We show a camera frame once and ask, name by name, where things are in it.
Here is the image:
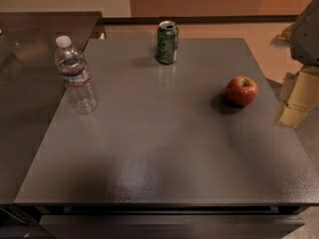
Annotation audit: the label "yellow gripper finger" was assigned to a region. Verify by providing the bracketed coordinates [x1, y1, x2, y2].
[276, 65, 319, 127]

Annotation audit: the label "red apple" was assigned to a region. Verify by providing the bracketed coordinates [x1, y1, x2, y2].
[225, 76, 258, 108]

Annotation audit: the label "green soda can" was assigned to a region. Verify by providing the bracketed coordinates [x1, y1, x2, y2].
[158, 21, 178, 65]

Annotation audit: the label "dark drawer under table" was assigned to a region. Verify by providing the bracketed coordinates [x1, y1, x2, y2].
[40, 214, 304, 239]

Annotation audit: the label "clear plastic water bottle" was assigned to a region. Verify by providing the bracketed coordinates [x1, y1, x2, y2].
[54, 36, 98, 115]

